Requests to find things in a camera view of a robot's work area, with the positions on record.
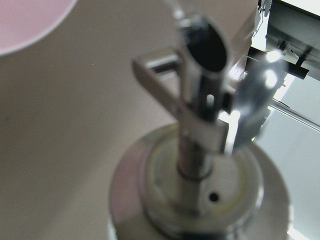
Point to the glass sauce bottle metal spout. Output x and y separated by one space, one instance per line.
203 177

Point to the pink plastic cup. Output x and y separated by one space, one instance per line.
25 22

